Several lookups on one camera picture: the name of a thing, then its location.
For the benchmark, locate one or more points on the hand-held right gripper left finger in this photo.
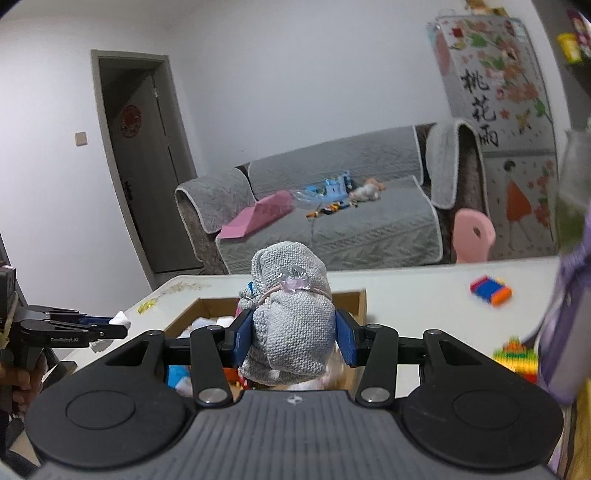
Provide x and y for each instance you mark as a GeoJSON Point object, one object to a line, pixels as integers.
{"type": "Point", "coordinates": [242, 339]}

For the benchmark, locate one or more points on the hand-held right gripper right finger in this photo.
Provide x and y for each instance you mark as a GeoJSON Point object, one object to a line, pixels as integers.
{"type": "Point", "coordinates": [346, 339]}

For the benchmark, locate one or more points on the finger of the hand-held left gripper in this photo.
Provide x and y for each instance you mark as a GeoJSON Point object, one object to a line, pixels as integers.
{"type": "Point", "coordinates": [94, 319]}
{"type": "Point", "coordinates": [64, 334]}

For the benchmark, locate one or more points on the white sock bundle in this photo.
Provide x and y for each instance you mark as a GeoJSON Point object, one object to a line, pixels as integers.
{"type": "Point", "coordinates": [121, 320]}

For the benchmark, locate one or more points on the brown cardboard box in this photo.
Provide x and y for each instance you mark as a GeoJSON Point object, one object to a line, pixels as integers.
{"type": "Point", "coordinates": [351, 302]}

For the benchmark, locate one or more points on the grey knitted cloth bundle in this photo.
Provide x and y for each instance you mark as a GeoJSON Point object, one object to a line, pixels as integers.
{"type": "Point", "coordinates": [291, 323]}

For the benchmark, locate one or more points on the white desktop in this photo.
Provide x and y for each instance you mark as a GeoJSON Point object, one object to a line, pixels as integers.
{"type": "Point", "coordinates": [415, 295]}

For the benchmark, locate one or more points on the person's left hand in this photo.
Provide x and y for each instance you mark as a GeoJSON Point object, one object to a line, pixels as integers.
{"type": "Point", "coordinates": [23, 385]}

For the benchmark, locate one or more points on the yellow table sticker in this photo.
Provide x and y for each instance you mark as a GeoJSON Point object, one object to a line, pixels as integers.
{"type": "Point", "coordinates": [148, 307]}

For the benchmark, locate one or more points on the blue cloth bundle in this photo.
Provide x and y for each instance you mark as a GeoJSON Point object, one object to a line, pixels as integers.
{"type": "Point", "coordinates": [180, 381]}

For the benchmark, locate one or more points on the grey sofa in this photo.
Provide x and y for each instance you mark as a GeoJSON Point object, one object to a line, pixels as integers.
{"type": "Point", "coordinates": [196, 244]}

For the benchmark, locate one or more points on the grey quilted sofa cover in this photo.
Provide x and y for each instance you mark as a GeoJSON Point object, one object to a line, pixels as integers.
{"type": "Point", "coordinates": [369, 230]}

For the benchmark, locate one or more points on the grey door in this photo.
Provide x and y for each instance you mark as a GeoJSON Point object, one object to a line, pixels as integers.
{"type": "Point", "coordinates": [138, 184]}

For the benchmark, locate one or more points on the grey quilted armrest cover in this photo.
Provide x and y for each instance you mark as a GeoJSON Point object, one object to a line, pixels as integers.
{"type": "Point", "coordinates": [450, 161]}
{"type": "Point", "coordinates": [217, 198]}

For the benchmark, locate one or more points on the white pink plush toy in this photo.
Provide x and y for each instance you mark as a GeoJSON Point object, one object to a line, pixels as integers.
{"type": "Point", "coordinates": [367, 191]}

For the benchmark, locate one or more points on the red blue orange toy blocks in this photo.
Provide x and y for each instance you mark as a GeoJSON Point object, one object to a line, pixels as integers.
{"type": "Point", "coordinates": [489, 290]}

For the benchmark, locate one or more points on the blue toy castle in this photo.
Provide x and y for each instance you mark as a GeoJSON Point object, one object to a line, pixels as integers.
{"type": "Point", "coordinates": [337, 187]}

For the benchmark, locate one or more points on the light blue toy piece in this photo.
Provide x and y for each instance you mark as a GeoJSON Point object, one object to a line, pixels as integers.
{"type": "Point", "coordinates": [315, 189]}

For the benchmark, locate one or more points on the pink plastic chair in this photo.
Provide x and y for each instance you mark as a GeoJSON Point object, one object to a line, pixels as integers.
{"type": "Point", "coordinates": [471, 240]}

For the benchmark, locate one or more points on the yellow green toy blocks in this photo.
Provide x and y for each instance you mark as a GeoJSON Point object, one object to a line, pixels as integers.
{"type": "Point", "coordinates": [515, 360]}

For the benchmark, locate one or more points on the red round door decoration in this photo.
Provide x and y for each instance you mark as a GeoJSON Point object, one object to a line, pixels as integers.
{"type": "Point", "coordinates": [130, 121]}

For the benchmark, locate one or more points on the fridge with flower decals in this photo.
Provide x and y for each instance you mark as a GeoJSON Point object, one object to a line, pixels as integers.
{"type": "Point", "coordinates": [498, 92]}

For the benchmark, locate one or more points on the grey shelf cabinet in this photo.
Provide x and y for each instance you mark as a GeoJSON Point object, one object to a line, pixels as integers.
{"type": "Point", "coordinates": [579, 69]}

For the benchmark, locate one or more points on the beige light switch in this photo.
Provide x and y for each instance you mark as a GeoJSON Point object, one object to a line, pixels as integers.
{"type": "Point", "coordinates": [81, 139]}

